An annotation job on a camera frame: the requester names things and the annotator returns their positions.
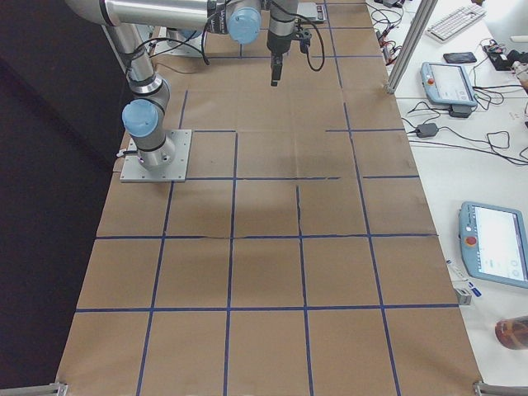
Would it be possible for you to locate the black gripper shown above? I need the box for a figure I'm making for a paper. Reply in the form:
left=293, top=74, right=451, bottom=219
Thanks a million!
left=266, top=26, right=312, bottom=86

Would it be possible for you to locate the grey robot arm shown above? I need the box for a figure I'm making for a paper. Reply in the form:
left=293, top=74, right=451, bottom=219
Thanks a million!
left=67, top=1, right=311, bottom=170

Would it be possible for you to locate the silver digital kitchen scale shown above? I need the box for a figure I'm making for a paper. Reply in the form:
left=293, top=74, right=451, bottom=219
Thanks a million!
left=297, top=2, right=327, bottom=23

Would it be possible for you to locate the black power adapter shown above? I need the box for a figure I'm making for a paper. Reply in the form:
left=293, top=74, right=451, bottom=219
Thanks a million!
left=415, top=123, right=439, bottom=139

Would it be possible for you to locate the far blue teach pendant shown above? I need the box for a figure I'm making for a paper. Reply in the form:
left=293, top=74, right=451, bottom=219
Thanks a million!
left=420, top=62, right=478, bottom=107

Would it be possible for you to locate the blue teach pendant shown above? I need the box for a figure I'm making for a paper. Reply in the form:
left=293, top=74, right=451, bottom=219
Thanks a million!
left=420, top=62, right=478, bottom=107
left=459, top=201, right=527, bottom=289

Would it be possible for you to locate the white keyboard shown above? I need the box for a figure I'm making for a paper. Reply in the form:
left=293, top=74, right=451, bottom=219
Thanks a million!
left=425, top=4, right=487, bottom=43

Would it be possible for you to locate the black smartphone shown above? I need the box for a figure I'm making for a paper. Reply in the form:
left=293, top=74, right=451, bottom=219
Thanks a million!
left=443, top=52, right=477, bottom=64

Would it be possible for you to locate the near blue teach pendant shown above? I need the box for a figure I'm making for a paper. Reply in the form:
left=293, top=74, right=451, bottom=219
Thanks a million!
left=459, top=201, right=527, bottom=289

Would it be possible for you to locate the small grey box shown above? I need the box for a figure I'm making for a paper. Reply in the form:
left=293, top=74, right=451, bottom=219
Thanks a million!
left=454, top=288, right=472, bottom=306

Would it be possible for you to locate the brown glass bottle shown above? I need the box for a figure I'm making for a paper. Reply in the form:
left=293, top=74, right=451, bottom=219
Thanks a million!
left=495, top=315, right=527, bottom=350

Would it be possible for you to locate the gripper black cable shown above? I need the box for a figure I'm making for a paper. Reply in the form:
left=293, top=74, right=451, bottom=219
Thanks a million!
left=295, top=12, right=326, bottom=72

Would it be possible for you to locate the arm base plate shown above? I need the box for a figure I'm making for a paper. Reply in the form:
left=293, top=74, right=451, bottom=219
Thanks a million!
left=120, top=130, right=192, bottom=182
left=153, top=27, right=202, bottom=57

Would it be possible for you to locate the aluminium frame upright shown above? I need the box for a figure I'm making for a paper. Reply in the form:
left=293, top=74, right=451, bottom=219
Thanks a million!
left=384, top=0, right=437, bottom=94

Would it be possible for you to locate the black device with cables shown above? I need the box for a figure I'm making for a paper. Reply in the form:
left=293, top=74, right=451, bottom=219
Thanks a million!
left=483, top=40, right=527, bottom=71

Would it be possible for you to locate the right corner metal bracket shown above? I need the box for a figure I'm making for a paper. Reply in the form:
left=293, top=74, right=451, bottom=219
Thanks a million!
left=473, top=381, right=528, bottom=396

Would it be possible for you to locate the corner metal bracket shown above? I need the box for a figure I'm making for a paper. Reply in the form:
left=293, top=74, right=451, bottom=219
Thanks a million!
left=0, top=382, right=68, bottom=396
left=473, top=381, right=528, bottom=396

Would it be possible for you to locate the left corner metal bracket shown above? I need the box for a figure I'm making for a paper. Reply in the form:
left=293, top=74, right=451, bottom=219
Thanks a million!
left=0, top=382, right=68, bottom=396

